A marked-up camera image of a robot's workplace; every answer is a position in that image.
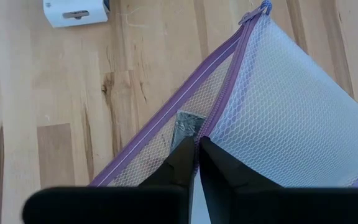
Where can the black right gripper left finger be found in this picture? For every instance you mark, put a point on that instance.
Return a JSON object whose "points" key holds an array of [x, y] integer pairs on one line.
{"points": [[135, 205]]}

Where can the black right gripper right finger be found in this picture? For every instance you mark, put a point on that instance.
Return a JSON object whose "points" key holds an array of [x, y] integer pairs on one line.
{"points": [[275, 207]]}

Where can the white mesh pouch purple trim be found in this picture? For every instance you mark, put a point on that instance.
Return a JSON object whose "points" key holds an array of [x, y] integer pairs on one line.
{"points": [[291, 109]]}

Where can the white blue box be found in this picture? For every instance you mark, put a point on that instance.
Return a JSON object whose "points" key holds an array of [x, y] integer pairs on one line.
{"points": [[54, 18]]}

